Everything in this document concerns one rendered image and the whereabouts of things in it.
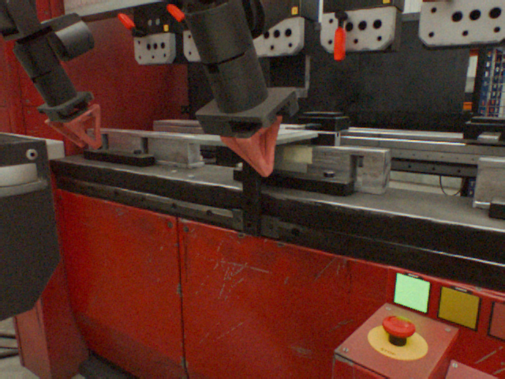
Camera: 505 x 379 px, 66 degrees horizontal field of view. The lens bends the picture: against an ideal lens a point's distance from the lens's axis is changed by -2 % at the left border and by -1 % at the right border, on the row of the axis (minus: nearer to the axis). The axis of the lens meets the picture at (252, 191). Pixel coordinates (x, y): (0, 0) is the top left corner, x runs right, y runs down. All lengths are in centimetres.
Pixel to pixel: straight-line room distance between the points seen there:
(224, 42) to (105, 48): 128
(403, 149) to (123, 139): 87
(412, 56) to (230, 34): 106
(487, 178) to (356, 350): 46
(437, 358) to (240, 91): 39
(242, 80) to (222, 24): 6
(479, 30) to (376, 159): 30
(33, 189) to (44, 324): 129
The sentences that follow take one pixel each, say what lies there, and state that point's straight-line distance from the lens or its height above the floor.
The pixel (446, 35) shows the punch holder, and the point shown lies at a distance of 84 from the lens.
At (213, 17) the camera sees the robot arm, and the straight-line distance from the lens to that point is 39.
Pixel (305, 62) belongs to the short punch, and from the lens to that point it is 96.
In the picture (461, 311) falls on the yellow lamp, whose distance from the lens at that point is 61.
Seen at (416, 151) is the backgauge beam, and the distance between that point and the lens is 113.
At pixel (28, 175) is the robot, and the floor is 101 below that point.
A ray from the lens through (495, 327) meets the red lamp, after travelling 60.
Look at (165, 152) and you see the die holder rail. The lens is 123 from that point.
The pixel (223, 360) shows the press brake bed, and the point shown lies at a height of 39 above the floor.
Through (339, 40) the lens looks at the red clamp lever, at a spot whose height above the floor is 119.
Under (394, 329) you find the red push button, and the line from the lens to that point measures 53.
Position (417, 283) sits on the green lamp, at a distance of 61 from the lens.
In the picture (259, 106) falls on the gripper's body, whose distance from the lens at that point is 42.
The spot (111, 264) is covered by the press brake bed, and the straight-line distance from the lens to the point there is 137.
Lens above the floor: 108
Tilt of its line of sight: 14 degrees down
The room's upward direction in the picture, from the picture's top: straight up
